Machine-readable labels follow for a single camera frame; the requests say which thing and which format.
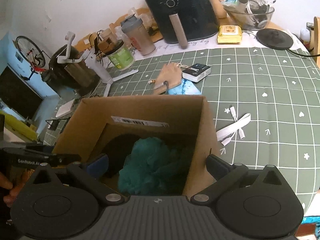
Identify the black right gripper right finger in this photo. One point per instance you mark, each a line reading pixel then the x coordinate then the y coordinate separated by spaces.
pixel 226 176

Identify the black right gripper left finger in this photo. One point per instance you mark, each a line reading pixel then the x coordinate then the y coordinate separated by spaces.
pixel 87 176

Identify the person's left hand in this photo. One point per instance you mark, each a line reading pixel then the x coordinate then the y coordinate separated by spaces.
pixel 14 190

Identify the brown cardboard box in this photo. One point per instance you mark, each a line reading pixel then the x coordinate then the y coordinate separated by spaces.
pixel 112 125

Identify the teal mesh bath sponge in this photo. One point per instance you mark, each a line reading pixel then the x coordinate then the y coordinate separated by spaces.
pixel 155 167

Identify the black monitor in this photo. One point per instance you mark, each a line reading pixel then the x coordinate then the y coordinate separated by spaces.
pixel 17 95

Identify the green checked tablecloth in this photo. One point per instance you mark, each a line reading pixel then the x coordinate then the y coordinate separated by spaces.
pixel 279 89

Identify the blue tissue pack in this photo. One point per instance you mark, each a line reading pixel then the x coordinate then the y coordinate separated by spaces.
pixel 185 88

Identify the white phone gimbal tripod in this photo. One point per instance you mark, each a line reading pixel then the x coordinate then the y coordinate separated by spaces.
pixel 89 58

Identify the black white small box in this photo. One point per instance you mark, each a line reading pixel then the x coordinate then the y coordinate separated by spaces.
pixel 196 72

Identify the green label jar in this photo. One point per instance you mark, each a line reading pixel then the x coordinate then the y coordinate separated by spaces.
pixel 117 52

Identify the yellow wet wipes pack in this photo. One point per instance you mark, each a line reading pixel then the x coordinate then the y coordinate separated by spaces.
pixel 229 34

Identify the black round kettle base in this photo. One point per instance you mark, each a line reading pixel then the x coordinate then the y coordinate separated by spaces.
pixel 274 39

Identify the grey lid shaker bottle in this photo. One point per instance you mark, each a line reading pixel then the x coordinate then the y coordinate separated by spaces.
pixel 134 28

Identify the glass bowl with clutter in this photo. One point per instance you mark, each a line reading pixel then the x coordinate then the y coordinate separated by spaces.
pixel 250 14

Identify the wooden chair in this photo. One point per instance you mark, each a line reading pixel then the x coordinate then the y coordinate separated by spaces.
pixel 314 29

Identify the black air fryer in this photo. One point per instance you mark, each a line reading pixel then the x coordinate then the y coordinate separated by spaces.
pixel 182 21

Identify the tan drawstring pouch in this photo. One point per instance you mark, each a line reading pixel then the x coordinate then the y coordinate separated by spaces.
pixel 170 76

